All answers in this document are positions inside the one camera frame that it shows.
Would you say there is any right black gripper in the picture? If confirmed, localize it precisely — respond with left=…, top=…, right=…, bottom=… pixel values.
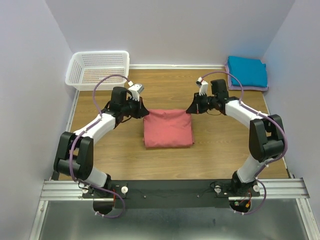
left=186, top=91, right=217, bottom=114

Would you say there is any pink t shirt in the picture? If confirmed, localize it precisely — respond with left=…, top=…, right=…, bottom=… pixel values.
left=143, top=109, right=194, bottom=149

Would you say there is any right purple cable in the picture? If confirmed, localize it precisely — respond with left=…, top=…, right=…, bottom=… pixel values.
left=196, top=71, right=289, bottom=216

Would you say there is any white plastic basket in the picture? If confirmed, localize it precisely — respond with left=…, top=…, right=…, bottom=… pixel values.
left=65, top=50, right=130, bottom=91

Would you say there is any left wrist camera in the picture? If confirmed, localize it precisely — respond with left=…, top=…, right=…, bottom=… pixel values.
left=128, top=81, right=145, bottom=102

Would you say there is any purple cable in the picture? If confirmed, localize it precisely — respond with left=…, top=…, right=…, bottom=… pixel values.
left=69, top=74, right=133, bottom=219
left=196, top=71, right=289, bottom=216

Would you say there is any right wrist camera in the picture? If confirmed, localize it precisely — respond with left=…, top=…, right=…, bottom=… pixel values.
left=195, top=77, right=208, bottom=96

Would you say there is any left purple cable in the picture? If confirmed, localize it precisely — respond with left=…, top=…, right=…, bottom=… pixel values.
left=69, top=74, right=133, bottom=219

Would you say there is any folded lavender t shirt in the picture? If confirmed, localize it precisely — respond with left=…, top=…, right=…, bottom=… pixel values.
left=224, top=62, right=269, bottom=92

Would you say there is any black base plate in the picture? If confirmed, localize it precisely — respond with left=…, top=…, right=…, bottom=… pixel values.
left=82, top=179, right=260, bottom=216

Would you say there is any aluminium rail frame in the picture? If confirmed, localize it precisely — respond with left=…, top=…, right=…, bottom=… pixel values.
left=28, top=91, right=312, bottom=240

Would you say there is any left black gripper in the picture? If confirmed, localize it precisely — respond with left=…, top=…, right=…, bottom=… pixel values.
left=121, top=95, right=149, bottom=119

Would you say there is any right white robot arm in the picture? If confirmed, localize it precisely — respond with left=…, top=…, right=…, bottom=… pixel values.
left=186, top=77, right=288, bottom=196

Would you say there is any folded teal t shirt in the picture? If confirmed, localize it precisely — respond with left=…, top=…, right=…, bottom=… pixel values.
left=227, top=56, right=268, bottom=88

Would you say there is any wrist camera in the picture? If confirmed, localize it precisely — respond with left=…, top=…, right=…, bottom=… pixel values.
left=195, top=77, right=208, bottom=96
left=128, top=81, right=145, bottom=102

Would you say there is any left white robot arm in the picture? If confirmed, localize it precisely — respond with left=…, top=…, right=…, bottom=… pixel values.
left=53, top=83, right=149, bottom=198

